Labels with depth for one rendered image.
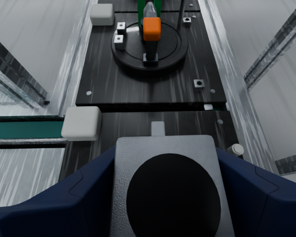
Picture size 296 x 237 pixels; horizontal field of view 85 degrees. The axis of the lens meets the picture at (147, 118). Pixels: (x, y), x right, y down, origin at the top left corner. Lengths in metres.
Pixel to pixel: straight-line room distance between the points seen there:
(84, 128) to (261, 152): 0.24
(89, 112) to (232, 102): 0.22
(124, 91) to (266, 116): 0.33
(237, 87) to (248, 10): 0.46
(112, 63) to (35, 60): 0.30
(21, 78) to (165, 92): 0.21
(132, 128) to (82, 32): 0.27
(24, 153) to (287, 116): 0.54
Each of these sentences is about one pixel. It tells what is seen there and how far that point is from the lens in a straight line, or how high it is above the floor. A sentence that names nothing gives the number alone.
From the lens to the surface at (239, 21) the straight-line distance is 0.68.
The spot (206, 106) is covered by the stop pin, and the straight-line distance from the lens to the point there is 0.27.
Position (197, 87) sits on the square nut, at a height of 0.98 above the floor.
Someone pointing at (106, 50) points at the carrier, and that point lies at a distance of 0.34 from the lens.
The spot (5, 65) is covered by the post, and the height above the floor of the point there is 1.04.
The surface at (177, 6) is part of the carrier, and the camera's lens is 0.46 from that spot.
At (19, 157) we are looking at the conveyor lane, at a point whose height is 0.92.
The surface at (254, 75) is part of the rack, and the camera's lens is 0.36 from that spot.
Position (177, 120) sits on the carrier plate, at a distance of 0.24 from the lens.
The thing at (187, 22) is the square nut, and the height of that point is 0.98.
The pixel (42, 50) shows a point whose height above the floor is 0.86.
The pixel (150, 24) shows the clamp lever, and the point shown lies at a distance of 0.21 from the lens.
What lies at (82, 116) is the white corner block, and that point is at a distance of 0.23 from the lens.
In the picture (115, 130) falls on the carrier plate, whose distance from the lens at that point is 0.23.
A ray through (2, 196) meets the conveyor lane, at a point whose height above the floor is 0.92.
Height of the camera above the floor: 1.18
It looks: 63 degrees down
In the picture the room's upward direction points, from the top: straight up
